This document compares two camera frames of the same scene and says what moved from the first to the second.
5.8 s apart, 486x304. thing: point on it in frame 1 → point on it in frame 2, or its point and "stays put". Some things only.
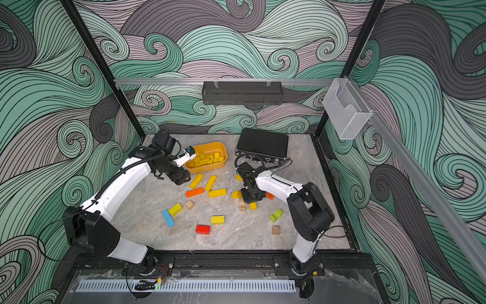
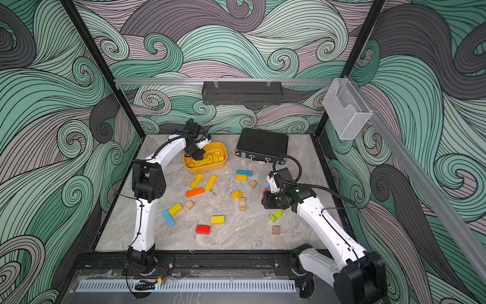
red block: (203, 230) stays put
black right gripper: (247, 199) → (267, 202)
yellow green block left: (175, 209) stays put
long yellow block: (197, 180) stays put
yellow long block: (211, 182) stays put
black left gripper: (180, 177) → (199, 156)
